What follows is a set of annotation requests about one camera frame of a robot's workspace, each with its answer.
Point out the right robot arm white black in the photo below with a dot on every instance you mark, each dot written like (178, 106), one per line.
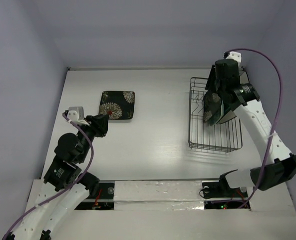
(244, 101)

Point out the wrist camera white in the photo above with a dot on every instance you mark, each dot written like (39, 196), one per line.
(75, 114)
(233, 55)

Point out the teal green square plate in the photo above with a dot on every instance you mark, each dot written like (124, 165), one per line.
(220, 113)

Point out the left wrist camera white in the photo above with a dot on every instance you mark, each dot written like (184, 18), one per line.
(75, 114)

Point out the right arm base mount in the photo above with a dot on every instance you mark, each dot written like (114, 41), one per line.
(217, 197)

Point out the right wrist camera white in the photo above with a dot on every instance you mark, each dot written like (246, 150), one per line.
(233, 55)

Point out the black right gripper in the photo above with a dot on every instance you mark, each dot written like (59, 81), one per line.
(219, 83)

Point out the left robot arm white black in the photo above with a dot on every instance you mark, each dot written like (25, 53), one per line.
(65, 184)

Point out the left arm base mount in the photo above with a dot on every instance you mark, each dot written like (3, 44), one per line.
(102, 200)

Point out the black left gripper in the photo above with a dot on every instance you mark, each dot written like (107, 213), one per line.
(99, 123)

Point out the white round plate black rim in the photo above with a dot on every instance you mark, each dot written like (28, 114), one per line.
(228, 114)

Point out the black floral square plate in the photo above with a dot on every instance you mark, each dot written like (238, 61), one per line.
(119, 105)

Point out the grey wire dish rack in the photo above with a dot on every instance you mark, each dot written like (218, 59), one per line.
(221, 137)

